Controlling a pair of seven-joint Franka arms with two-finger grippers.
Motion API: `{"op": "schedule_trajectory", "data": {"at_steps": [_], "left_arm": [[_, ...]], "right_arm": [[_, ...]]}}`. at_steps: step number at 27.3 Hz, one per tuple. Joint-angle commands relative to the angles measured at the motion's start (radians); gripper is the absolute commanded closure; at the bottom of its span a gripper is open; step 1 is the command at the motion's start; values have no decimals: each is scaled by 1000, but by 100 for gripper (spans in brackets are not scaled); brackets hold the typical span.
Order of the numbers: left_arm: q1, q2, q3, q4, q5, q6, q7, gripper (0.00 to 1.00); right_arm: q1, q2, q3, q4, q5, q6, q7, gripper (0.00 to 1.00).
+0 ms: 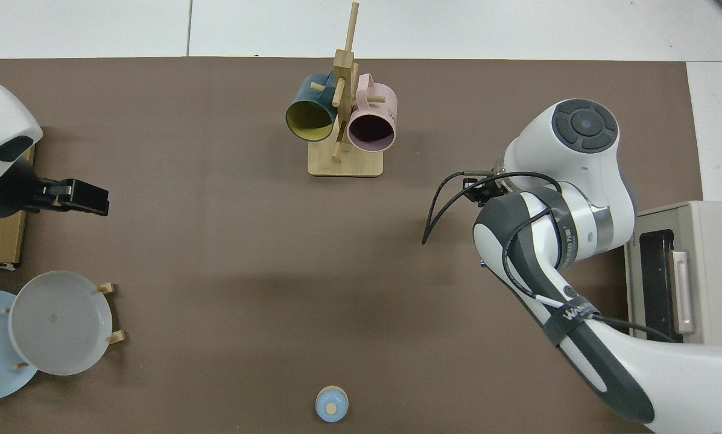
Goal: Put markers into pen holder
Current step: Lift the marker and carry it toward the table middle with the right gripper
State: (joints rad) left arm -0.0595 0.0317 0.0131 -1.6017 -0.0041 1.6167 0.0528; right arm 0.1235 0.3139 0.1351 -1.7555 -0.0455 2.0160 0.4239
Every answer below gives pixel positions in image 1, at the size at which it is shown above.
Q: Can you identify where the grey plate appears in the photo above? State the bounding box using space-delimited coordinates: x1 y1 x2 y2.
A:
8 271 113 376

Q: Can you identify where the wooden cup stand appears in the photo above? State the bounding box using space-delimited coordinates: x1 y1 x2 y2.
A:
308 2 387 178

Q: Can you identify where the pale toaster oven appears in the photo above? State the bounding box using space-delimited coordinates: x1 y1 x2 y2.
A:
624 201 722 350

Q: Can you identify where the pink cup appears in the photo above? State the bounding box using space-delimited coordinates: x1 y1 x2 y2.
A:
347 74 398 153

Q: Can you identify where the wooden plate rack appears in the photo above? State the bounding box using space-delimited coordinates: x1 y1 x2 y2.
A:
2 282 126 370

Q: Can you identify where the brown table cloth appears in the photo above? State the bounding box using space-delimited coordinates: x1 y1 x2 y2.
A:
0 57 704 434

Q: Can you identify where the dark blue cup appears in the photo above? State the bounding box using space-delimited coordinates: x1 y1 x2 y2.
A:
285 72 339 143

